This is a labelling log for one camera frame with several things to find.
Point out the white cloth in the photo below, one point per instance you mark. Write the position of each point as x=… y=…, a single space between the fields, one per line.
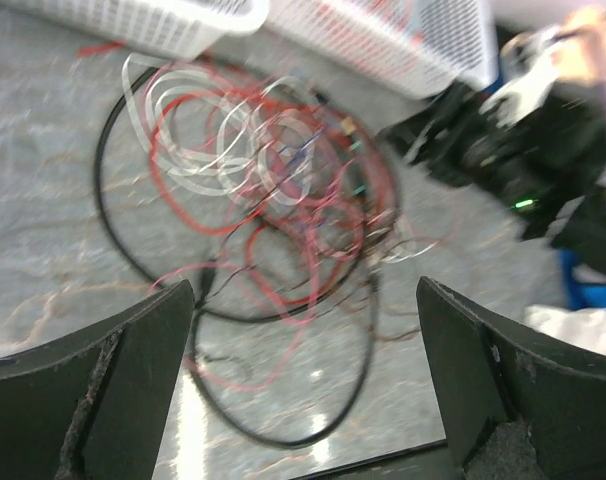
x=584 y=328

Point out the right white basket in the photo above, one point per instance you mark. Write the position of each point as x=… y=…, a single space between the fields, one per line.
x=417 y=48

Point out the white basket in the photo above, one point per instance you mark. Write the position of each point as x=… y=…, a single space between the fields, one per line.
x=417 y=48
x=174 y=29

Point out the middle white basket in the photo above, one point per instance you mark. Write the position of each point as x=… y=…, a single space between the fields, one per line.
x=174 y=29

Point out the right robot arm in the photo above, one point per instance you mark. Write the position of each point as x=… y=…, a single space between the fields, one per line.
x=553 y=156

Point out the beige bucket hat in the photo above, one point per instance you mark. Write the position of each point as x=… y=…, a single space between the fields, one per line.
x=581 y=59

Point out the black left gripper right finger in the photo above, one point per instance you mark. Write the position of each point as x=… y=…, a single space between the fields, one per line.
x=489 y=370

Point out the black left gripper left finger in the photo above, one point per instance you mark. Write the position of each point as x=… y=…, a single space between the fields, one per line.
x=93 y=404

